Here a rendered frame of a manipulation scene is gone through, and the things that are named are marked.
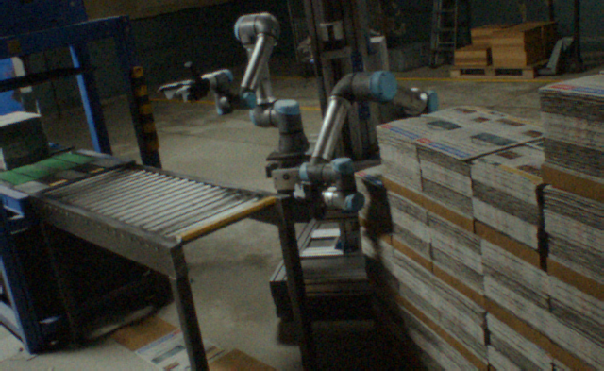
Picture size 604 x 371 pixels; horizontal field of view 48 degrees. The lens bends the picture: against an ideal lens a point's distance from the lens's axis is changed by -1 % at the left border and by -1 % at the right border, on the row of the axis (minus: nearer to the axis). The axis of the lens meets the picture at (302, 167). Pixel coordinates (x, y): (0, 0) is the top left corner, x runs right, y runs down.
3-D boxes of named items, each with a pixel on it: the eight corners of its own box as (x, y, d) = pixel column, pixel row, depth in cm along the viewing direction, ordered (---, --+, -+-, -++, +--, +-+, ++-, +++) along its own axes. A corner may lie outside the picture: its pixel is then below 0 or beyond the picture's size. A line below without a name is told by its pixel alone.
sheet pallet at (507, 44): (567, 65, 856) (564, 20, 840) (533, 78, 805) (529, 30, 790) (485, 65, 945) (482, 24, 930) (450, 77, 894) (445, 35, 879)
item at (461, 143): (510, 117, 221) (509, 114, 221) (570, 131, 195) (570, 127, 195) (411, 143, 211) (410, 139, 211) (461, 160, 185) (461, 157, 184)
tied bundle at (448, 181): (521, 181, 229) (516, 114, 223) (583, 203, 202) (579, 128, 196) (423, 210, 218) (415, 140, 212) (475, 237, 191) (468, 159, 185)
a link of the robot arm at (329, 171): (319, 162, 249) (324, 191, 252) (345, 163, 243) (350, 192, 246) (330, 156, 256) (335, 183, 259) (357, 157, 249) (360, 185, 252)
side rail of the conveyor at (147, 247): (189, 274, 236) (181, 242, 233) (176, 279, 233) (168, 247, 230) (43, 213, 336) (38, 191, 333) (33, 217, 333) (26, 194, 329)
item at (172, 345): (225, 350, 317) (225, 348, 316) (174, 379, 299) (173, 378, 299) (183, 328, 344) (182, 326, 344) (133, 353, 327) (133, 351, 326)
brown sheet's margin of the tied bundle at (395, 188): (421, 176, 249) (420, 164, 248) (465, 195, 223) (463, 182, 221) (382, 186, 245) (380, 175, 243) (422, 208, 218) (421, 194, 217)
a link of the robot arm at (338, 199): (364, 186, 249) (368, 208, 252) (343, 183, 258) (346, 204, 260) (350, 193, 245) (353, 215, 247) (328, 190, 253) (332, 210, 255)
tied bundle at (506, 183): (584, 203, 202) (581, 128, 196) (663, 232, 175) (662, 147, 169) (474, 236, 192) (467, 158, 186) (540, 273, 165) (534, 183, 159)
